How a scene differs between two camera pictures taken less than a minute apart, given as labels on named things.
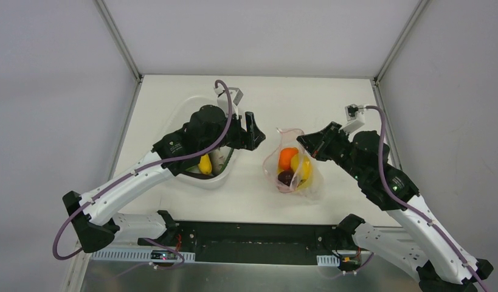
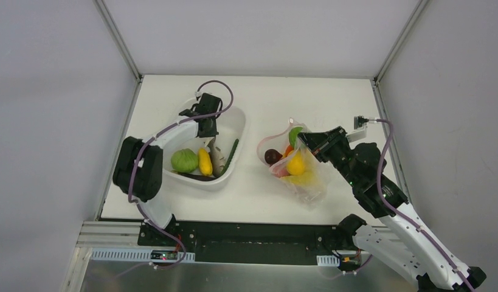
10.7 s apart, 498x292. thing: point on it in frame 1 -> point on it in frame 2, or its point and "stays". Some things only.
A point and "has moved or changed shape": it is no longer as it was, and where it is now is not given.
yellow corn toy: x=205 y=166 stays
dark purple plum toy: x=286 y=176 -> x=272 y=156
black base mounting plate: x=253 y=241 stays
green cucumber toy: x=230 y=154 stays
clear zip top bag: x=292 y=167 has moved or changed shape
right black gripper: x=329 y=142 stays
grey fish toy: x=217 y=159 stays
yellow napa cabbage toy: x=302 y=165 -> x=307 y=179
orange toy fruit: x=286 y=156 has moved or changed shape
